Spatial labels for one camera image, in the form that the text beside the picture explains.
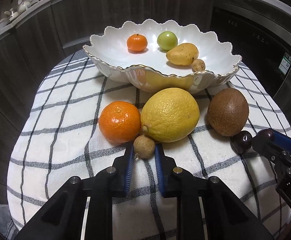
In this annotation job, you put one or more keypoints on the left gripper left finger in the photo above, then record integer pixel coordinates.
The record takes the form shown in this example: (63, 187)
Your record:
(83, 208)

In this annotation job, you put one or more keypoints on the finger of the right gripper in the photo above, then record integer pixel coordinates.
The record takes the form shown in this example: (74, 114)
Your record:
(280, 158)
(281, 140)

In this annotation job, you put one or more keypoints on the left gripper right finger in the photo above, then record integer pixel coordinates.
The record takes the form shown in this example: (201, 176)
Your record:
(206, 208)

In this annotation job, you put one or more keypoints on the dark cherry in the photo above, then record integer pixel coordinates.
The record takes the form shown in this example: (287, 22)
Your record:
(241, 142)
(266, 134)

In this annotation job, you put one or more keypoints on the brown kiwi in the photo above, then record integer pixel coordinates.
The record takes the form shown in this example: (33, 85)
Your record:
(228, 112)

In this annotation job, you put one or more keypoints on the large orange mandarin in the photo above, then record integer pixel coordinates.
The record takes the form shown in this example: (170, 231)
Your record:
(120, 122)

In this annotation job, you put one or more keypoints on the yellow lemon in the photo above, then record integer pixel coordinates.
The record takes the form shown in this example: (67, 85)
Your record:
(170, 115)

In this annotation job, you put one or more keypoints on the small brown longan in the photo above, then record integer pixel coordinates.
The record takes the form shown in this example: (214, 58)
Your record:
(198, 65)

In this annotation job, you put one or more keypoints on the small orange mandarin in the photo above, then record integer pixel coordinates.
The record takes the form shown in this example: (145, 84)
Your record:
(137, 43)

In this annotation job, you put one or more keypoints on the white checkered cloth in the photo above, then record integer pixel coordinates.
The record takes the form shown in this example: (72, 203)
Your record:
(61, 138)

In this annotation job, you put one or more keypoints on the built-in black oven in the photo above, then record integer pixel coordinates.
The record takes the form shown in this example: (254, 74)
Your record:
(264, 45)

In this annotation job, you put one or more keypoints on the yellow mango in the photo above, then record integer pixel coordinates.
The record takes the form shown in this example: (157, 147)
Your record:
(183, 54)

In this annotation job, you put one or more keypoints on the white scalloped ceramic bowl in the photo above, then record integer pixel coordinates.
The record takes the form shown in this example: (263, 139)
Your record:
(149, 70)

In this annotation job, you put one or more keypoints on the green round fruit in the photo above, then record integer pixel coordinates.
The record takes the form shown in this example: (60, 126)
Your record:
(167, 40)

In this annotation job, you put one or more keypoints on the white teapot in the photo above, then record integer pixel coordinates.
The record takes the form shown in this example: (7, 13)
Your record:
(23, 7)

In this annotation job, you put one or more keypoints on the grey drawer handle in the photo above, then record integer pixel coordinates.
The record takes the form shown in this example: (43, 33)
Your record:
(76, 42)

